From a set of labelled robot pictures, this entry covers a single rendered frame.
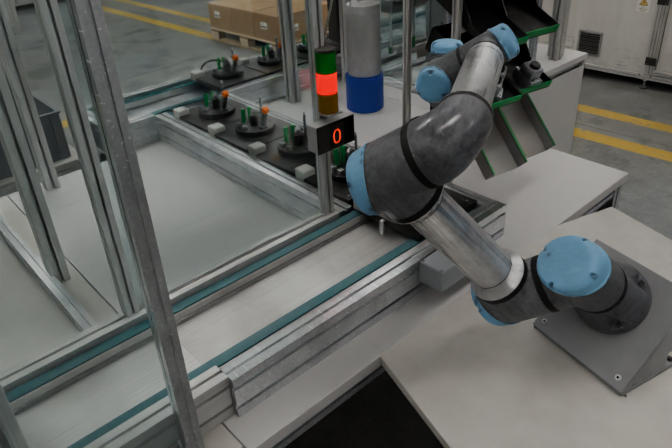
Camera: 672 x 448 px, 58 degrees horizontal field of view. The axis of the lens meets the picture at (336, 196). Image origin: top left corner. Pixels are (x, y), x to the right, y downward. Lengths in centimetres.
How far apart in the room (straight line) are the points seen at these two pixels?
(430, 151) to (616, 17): 473
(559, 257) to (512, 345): 29
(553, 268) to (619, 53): 452
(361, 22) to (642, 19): 343
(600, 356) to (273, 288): 73
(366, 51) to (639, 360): 158
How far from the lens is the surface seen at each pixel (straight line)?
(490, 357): 139
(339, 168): 179
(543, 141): 197
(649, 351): 136
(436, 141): 94
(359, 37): 246
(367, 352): 138
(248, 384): 125
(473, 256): 115
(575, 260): 121
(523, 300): 125
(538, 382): 136
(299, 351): 130
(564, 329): 143
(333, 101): 148
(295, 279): 150
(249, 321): 140
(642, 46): 557
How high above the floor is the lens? 182
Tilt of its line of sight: 30 degrees down
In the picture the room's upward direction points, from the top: 3 degrees counter-clockwise
